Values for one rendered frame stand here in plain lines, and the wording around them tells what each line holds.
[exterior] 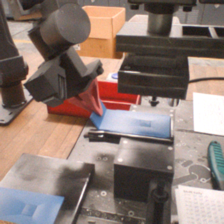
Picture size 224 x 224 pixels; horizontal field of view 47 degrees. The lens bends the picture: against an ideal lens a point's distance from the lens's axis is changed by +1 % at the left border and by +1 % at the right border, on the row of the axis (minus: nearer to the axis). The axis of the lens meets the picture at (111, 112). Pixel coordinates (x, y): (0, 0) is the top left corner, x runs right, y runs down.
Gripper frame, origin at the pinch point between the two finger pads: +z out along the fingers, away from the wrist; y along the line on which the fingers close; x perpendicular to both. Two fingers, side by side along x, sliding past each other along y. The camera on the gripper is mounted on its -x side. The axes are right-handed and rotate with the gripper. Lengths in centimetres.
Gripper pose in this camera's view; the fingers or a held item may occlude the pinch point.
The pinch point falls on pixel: (98, 112)
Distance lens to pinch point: 52.1
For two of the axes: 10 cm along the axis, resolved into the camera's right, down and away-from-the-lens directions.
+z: 4.9, 7.6, 4.2
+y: 8.5, -3.1, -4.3
